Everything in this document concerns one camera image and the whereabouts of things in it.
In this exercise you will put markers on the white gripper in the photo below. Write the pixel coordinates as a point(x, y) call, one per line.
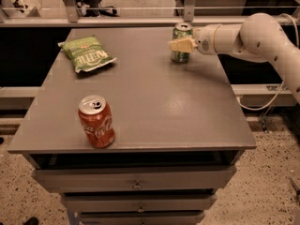
point(204, 40)

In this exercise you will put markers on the green soda can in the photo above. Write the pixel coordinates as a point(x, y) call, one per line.
point(181, 30)

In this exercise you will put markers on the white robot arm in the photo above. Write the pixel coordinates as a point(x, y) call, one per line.
point(259, 38)

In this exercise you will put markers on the red coke can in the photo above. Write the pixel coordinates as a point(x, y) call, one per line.
point(97, 120)

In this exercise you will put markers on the grey drawer cabinet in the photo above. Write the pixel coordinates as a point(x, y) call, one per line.
point(163, 114)

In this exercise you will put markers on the green chip bag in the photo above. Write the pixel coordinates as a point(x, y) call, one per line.
point(86, 54)

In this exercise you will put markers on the middle grey drawer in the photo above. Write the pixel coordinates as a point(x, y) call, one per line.
point(139, 203)

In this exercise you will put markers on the grey drawer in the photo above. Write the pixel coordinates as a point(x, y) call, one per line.
point(147, 218)
point(134, 179)
point(139, 203)

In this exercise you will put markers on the top grey drawer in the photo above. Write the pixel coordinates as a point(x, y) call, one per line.
point(134, 179)

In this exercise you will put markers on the bottom grey drawer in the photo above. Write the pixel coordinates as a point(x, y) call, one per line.
point(147, 218)

